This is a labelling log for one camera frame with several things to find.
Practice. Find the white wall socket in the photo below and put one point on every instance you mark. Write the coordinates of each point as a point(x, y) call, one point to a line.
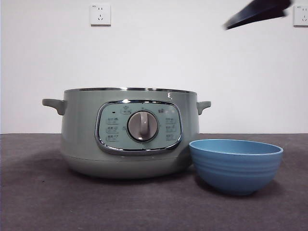
point(101, 15)
point(300, 16)

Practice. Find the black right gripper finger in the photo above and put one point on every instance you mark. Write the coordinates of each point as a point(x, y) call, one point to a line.
point(264, 7)
point(269, 19)

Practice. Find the blue ribbed bowl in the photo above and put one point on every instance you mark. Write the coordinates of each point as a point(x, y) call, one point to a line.
point(235, 173)

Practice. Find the pale green electric steamer pot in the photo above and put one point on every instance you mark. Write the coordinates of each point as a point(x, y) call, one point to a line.
point(79, 134)

